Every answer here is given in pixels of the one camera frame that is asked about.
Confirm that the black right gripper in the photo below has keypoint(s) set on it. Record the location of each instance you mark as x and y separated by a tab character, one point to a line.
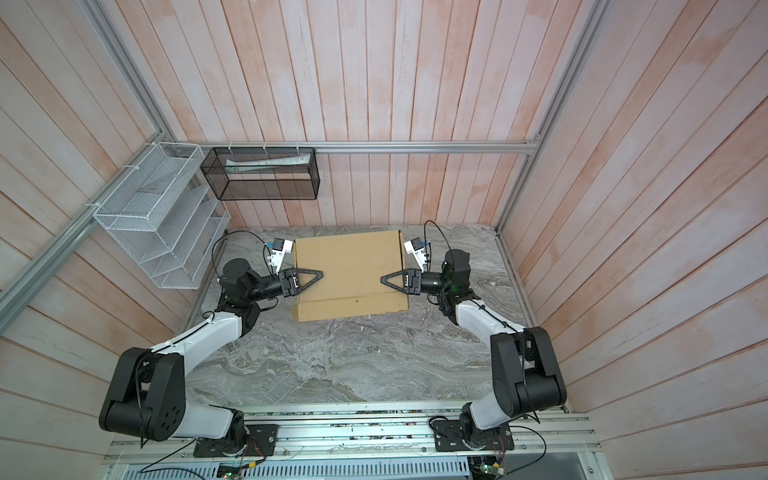
413	283

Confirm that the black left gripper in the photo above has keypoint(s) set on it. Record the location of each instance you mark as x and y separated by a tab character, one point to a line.
287	280

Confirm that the brown cardboard box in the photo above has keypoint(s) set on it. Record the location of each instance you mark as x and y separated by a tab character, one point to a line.
352	267

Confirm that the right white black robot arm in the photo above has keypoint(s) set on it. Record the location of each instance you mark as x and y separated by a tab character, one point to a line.
525	372

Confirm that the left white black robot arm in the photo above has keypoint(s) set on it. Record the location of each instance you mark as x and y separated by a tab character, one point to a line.
146	397

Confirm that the white paper in black basket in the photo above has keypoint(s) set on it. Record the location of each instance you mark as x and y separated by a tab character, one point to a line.
280	165

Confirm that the right green circuit board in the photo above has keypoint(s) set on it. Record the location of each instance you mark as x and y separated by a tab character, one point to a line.
482	468

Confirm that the green circuit board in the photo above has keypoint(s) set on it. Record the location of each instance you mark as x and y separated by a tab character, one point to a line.
482	468
230	472

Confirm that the left green circuit board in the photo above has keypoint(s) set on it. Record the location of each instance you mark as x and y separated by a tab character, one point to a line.
230	472

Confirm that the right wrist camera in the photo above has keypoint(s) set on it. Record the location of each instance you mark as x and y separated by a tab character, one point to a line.
421	251

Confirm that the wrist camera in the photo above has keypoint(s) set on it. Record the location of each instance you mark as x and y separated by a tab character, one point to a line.
278	249
421	251

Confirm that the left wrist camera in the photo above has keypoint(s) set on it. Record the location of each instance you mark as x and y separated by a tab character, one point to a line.
278	249

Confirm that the black wire mesh basket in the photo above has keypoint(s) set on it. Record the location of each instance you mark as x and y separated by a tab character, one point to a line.
254	187

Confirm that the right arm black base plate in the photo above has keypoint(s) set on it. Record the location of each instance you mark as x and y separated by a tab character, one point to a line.
460	435

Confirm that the aluminium mounting rail frame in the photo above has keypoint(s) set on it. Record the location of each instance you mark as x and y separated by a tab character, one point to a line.
400	429

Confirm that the white wire mesh shelf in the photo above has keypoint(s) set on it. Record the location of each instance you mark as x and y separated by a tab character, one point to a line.
164	221

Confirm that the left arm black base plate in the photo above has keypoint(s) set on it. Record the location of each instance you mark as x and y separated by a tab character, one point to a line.
257	440

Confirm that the white slotted cable duct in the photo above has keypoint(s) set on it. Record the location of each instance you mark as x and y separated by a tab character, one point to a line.
449	467

